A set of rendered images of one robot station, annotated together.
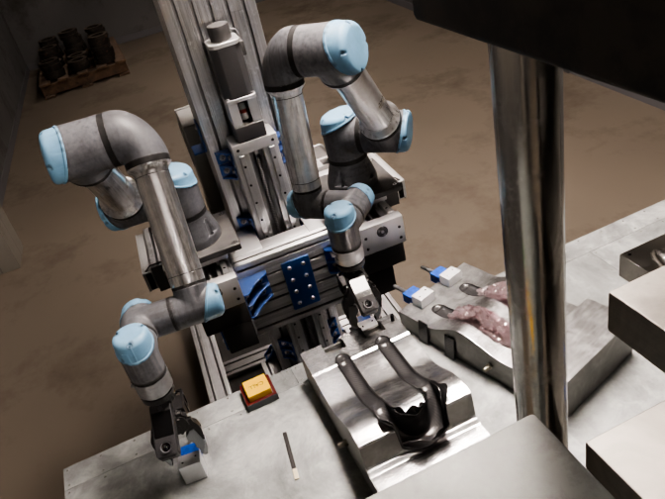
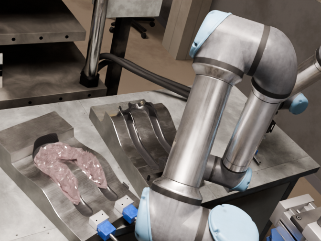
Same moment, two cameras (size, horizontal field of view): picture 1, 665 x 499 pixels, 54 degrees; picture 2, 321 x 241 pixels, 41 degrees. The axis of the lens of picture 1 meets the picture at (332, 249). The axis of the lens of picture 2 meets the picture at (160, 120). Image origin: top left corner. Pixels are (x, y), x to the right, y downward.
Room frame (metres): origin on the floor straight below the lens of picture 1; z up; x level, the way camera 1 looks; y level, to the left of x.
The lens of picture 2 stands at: (2.25, -0.56, 1.92)
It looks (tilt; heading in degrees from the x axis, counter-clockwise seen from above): 36 degrees down; 155
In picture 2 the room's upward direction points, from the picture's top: 16 degrees clockwise
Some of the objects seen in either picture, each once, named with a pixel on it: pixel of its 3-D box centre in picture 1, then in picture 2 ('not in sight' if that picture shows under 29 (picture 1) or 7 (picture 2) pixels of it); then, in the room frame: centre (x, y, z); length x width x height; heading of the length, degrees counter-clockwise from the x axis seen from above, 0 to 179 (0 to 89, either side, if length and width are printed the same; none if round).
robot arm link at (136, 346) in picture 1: (139, 352); not in sight; (1.04, 0.43, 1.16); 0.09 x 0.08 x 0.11; 8
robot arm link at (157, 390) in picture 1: (151, 382); not in sight; (1.04, 0.43, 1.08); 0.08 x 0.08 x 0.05
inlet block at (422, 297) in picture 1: (411, 294); (133, 216); (1.40, -0.18, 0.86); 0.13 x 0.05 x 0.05; 32
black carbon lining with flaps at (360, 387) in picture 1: (391, 380); (147, 131); (1.05, -0.05, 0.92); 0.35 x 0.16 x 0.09; 15
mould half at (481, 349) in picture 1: (507, 322); (66, 173); (1.20, -0.37, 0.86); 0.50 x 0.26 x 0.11; 32
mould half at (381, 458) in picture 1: (393, 402); (145, 137); (1.03, -0.05, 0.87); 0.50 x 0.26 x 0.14; 15
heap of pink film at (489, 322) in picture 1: (503, 310); (69, 164); (1.20, -0.36, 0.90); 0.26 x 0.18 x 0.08; 32
